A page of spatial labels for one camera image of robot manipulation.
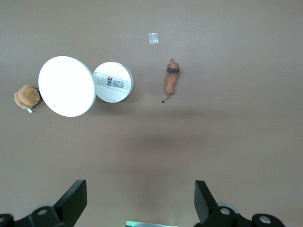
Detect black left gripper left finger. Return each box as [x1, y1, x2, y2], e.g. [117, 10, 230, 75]
[0, 179, 88, 227]

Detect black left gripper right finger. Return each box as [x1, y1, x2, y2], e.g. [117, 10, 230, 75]
[194, 181, 286, 227]

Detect brown lion figurine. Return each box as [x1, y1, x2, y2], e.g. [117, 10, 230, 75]
[161, 59, 181, 104]

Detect brown table cover cloth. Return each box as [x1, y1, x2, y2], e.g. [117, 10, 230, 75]
[0, 0, 303, 227]

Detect brown bear plush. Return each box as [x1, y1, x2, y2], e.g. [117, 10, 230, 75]
[14, 85, 41, 113]

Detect small clear tape piece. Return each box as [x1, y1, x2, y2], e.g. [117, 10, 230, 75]
[148, 32, 160, 45]

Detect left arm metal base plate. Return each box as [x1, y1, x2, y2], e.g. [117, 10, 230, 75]
[125, 220, 178, 227]

